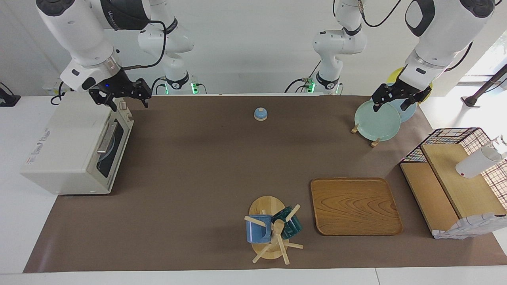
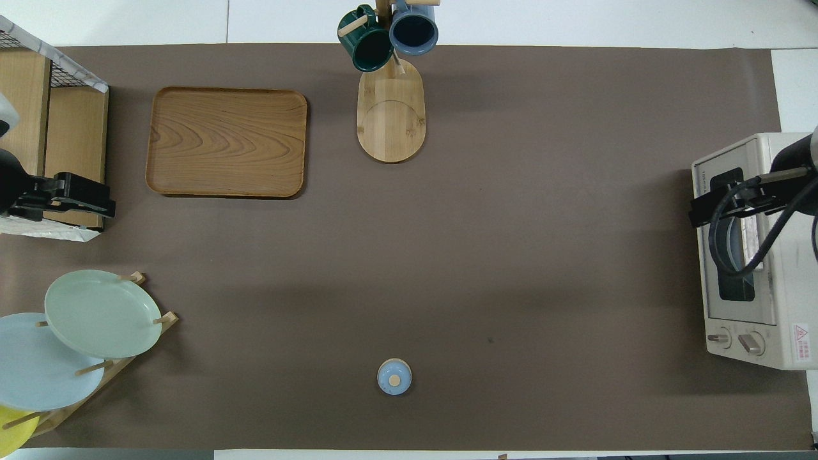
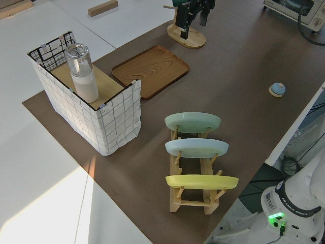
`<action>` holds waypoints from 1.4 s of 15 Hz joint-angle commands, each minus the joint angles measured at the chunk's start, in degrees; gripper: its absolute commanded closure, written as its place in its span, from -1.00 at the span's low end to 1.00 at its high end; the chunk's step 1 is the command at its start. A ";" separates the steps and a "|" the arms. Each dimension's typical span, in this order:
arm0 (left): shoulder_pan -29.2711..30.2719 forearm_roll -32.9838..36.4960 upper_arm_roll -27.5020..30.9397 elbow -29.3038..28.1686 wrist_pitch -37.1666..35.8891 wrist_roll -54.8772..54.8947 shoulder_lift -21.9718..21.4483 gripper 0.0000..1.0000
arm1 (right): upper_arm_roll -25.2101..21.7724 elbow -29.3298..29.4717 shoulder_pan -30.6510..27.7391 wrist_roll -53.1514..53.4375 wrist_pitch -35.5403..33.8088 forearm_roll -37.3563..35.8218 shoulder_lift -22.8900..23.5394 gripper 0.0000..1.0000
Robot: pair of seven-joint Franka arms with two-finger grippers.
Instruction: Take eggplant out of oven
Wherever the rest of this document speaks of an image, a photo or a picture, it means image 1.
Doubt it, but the wooden plate rack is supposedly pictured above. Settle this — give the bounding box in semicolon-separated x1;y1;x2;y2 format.
351;123;381;148

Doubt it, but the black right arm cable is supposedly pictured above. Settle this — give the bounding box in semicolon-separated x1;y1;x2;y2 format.
119;20;167;72

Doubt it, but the black desk object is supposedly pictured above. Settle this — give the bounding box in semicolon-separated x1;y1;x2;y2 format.
0;82;21;107

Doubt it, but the mint green plate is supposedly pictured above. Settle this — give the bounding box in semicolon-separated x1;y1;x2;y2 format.
354;100;402;142

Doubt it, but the white power strip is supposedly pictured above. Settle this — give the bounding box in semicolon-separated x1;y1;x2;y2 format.
42;77;66;95

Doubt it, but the wooden step shelf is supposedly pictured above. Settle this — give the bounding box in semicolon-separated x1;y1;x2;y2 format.
399;143;507;238

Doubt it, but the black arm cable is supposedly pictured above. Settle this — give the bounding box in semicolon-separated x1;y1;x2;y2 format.
358;0;402;28
119;20;167;72

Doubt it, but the black pole stand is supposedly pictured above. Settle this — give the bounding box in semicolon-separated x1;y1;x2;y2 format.
461;63;507;108

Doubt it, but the patterned white cloth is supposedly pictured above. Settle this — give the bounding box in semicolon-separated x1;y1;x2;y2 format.
433;213;507;239

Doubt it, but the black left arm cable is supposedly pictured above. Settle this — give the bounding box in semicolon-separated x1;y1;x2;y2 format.
358;0;402;28

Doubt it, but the black wire basket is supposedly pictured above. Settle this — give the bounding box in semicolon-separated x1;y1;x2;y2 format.
399;127;507;198

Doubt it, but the white spray bottle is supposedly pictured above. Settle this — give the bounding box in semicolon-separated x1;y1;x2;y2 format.
455;135;507;179

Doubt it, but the wooden mug tree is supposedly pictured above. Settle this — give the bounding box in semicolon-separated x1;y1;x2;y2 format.
244;196;304;265

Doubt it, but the brown table mat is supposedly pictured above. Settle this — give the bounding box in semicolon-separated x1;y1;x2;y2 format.
23;95;507;274

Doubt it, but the dark green ceramic mug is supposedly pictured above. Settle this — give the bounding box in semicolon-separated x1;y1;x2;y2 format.
272;206;303;239

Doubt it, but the black left base cable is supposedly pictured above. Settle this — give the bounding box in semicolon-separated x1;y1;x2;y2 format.
284;59;322;93

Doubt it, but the wooden serving tray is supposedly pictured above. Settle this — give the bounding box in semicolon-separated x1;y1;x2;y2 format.
310;178;404;236

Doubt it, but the plain light blue plate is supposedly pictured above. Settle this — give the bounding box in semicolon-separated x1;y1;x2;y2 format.
99;129;118;162

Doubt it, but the white toaster oven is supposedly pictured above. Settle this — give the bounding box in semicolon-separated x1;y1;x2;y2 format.
20;92;134;195

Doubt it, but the light blue racked plate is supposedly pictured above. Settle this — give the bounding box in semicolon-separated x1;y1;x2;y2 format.
386;82;417;123

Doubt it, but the black power strip cable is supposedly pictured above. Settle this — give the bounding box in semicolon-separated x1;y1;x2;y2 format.
50;81;70;106

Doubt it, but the glass oven door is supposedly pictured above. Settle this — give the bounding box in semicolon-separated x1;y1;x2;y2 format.
95;118;134;179

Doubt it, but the blue ceramic mug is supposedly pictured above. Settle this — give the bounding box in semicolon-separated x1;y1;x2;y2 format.
246;215;273;243

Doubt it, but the yellow plate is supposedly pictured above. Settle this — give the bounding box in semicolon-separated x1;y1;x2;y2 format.
387;67;433;93

